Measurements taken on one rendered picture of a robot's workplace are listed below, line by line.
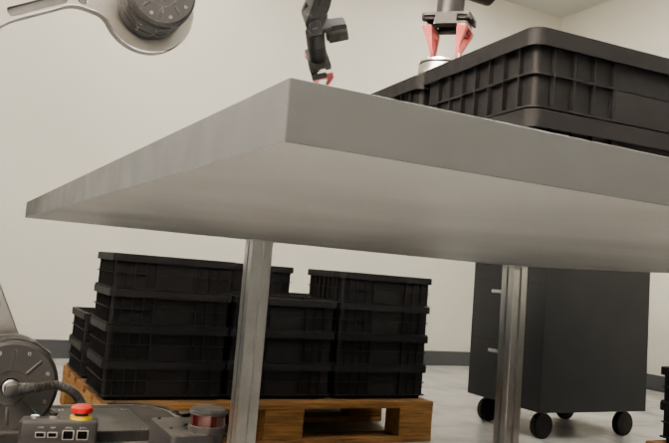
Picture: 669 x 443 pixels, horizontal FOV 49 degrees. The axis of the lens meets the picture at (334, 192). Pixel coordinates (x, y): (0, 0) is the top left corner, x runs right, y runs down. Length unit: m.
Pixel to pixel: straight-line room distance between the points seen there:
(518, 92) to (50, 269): 3.61
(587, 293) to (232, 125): 2.79
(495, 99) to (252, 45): 3.82
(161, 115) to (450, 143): 4.09
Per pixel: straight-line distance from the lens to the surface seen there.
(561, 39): 1.05
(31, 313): 4.39
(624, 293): 3.40
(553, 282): 3.10
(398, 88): 1.33
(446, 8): 1.58
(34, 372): 1.49
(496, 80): 1.09
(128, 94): 4.53
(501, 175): 0.53
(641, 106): 1.13
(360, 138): 0.46
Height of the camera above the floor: 0.59
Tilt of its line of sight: 6 degrees up
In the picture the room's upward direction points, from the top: 5 degrees clockwise
